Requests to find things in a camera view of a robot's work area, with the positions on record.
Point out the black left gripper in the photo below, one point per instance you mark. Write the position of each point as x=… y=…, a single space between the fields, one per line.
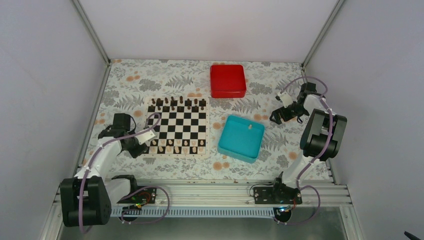
x=134 y=153

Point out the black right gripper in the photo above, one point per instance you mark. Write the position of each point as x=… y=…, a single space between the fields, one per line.
x=276 y=113

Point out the teal square tray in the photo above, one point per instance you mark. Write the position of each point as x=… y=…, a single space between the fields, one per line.
x=239 y=142

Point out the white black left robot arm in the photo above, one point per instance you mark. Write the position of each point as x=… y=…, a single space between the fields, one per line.
x=86 y=200

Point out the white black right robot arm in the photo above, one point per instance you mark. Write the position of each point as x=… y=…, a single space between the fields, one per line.
x=320 y=141

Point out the black white chessboard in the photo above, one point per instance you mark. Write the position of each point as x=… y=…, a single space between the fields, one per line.
x=180 y=127

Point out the red square box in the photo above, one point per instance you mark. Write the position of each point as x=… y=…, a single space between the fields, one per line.
x=227 y=81

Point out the floral patterned table mat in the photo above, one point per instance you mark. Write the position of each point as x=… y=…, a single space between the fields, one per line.
x=131 y=82

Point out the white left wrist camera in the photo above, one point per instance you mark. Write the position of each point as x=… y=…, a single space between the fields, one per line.
x=144 y=137

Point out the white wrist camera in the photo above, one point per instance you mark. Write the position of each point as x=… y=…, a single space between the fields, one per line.
x=144 y=137
x=284 y=98

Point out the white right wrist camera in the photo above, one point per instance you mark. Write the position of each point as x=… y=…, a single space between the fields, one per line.
x=284 y=98

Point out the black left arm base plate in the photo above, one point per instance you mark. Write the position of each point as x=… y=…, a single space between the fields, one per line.
x=142 y=196

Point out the aluminium front rail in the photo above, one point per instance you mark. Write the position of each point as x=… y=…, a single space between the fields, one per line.
x=226 y=199

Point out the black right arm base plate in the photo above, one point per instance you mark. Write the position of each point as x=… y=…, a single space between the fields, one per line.
x=265 y=195

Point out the aluminium right frame post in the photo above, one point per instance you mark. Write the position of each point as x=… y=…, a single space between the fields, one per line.
x=322 y=33

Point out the aluminium corner frame post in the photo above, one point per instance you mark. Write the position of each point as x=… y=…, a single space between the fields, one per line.
x=91 y=30

